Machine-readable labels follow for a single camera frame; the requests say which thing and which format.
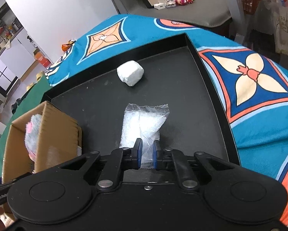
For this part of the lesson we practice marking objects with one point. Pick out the grey plush mouse toy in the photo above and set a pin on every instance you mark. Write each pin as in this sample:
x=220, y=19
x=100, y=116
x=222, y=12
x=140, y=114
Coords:
x=31, y=135

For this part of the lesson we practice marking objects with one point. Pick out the orange gift bag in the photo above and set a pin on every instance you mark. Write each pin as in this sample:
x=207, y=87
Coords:
x=67, y=45

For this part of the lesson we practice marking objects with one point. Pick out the red round toy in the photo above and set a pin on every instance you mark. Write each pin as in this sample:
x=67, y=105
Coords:
x=183, y=2

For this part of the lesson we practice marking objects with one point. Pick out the blue patterned blanket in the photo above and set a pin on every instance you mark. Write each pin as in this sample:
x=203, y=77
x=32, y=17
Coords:
x=252, y=88

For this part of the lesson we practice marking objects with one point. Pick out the white soft block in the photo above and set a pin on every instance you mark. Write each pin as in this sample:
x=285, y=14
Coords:
x=130, y=72

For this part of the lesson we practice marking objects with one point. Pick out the clear plastic bag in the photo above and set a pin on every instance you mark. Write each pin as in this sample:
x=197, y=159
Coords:
x=143, y=122

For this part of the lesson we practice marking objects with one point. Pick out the yellow slipper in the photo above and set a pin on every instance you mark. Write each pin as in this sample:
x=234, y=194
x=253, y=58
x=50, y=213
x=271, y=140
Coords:
x=39, y=75
x=29, y=87

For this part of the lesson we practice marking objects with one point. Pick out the orange basket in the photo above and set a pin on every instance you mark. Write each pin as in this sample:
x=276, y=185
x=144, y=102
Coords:
x=250, y=6

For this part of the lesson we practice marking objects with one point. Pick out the brown cardboard box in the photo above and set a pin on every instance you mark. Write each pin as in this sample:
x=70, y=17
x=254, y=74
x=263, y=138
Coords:
x=58, y=140

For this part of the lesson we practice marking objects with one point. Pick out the white kitchen cabinet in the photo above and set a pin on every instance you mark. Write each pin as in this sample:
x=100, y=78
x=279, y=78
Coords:
x=16, y=49

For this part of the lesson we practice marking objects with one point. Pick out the black shallow tray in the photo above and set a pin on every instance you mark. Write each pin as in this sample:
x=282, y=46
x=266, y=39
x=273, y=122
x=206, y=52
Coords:
x=174, y=75

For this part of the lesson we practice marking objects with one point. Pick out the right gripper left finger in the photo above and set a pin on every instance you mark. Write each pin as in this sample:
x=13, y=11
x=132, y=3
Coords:
x=119, y=161

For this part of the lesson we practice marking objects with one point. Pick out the small white box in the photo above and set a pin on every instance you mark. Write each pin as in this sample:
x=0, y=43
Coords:
x=159, y=6

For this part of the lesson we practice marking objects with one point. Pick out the green cloth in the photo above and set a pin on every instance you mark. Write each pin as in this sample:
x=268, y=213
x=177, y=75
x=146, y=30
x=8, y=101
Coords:
x=32, y=99

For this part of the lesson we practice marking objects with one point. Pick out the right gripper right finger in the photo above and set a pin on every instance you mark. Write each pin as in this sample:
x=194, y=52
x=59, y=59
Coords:
x=174, y=161

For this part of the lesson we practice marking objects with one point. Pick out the orange cardboard box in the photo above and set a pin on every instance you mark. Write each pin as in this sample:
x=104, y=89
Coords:
x=41, y=58

